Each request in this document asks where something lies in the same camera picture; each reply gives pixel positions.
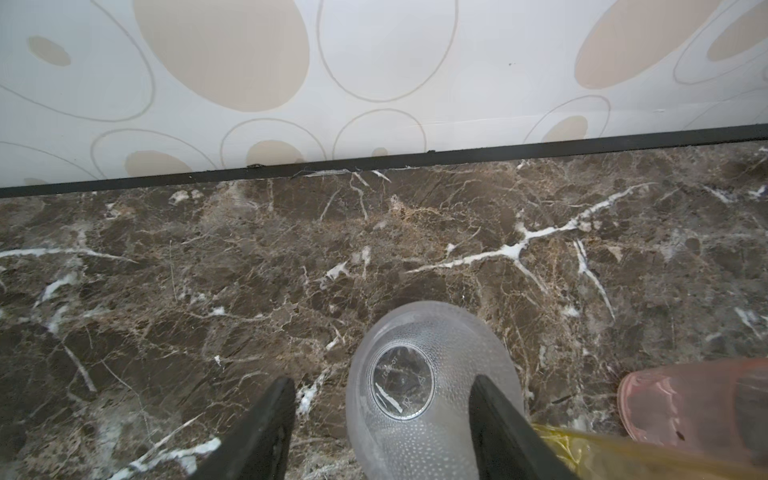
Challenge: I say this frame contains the pink translucent tumbler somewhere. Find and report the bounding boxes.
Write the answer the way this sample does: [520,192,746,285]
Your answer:
[617,358,767,468]

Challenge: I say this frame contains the frosted dotted tumbler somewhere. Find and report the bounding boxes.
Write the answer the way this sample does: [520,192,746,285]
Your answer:
[345,301,525,479]

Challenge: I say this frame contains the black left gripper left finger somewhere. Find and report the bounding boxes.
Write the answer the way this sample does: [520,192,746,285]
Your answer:
[190,377,296,480]

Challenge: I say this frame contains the yellow translucent tall glass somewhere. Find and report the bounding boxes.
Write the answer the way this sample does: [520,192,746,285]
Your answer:
[533,424,767,479]

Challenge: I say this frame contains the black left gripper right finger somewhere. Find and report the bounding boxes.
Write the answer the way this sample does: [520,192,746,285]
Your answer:
[468,375,576,480]

